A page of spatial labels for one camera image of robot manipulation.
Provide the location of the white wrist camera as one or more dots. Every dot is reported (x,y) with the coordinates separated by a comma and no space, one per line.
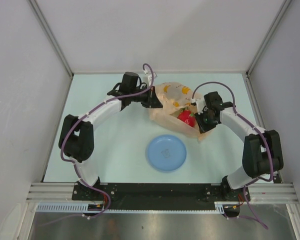
(199,103)
(150,77)

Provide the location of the red fake dragon fruit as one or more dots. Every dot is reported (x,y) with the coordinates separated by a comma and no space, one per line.
(187,117)

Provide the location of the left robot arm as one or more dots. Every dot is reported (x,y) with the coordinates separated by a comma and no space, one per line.
(76,141)

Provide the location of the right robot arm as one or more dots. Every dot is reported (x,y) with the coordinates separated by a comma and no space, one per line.
(262,150)

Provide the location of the translucent orange plastic bag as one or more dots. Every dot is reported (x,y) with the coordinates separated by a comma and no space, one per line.
(175,97)

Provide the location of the blue plastic plate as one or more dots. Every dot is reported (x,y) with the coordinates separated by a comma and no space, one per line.
(166,153)

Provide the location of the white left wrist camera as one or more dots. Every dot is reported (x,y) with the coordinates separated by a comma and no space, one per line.
(150,77)

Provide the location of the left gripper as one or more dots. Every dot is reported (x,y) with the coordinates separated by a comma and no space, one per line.
(154,102)

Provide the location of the aluminium frame rail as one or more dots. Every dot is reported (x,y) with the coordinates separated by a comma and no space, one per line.
(259,193)

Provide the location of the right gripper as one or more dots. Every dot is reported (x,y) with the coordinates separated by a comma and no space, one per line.
(203,127)

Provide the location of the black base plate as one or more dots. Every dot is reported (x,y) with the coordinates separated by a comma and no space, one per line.
(161,196)

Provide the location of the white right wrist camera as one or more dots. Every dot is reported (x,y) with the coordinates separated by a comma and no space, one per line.
(199,103)

